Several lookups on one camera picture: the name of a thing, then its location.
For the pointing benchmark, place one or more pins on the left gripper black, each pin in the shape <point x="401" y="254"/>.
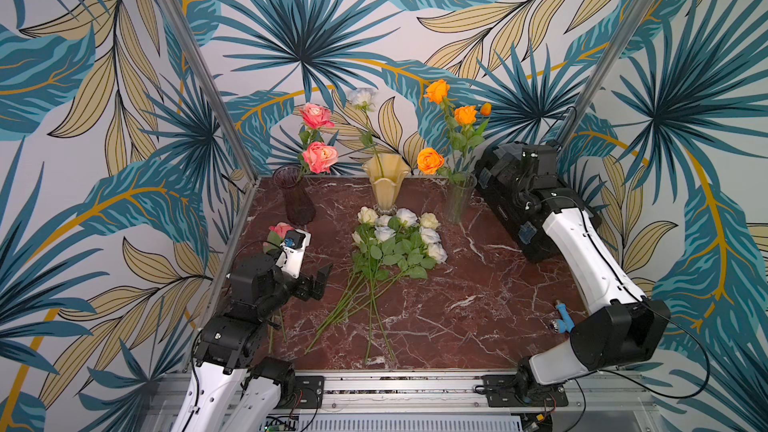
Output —
<point x="307" y="291"/>

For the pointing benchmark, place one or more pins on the blue plastic tool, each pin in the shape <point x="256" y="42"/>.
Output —
<point x="564" y="324"/>

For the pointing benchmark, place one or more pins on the aluminium front rail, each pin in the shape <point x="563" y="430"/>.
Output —
<point x="435" y="400"/>

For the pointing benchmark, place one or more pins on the cream yellow fluted vase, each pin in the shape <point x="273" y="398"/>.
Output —
<point x="386" y="173"/>

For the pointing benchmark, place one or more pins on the pink rose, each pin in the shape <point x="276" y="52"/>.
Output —
<point x="317" y="158"/>
<point x="274" y="240"/>
<point x="315" y="118"/>

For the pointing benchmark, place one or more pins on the clear glass vase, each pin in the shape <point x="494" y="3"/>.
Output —
<point x="459" y="194"/>

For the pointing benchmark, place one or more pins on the black plastic toolbox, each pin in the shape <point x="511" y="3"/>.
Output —
<point x="520" y="184"/>

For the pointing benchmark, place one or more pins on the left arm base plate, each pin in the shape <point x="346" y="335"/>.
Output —
<point x="302" y="392"/>

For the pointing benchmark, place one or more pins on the dark purple glass vase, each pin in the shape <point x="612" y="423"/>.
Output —
<point x="299" y="207"/>

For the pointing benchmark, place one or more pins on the orange rose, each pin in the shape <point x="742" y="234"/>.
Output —
<point x="461" y="132"/>
<point x="430" y="162"/>
<point x="438" y="123"/>

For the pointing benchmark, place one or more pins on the white rose bunch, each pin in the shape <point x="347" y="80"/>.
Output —
<point x="387" y="250"/>

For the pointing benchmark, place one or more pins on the orange tulip bud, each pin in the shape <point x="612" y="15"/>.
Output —
<point x="485" y="109"/>

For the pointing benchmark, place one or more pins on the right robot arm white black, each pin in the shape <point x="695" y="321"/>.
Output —
<point x="623" y="325"/>

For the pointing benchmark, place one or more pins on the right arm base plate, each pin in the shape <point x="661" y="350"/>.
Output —
<point x="513" y="391"/>

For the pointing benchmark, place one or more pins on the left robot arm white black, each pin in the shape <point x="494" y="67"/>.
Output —
<point x="229" y="390"/>

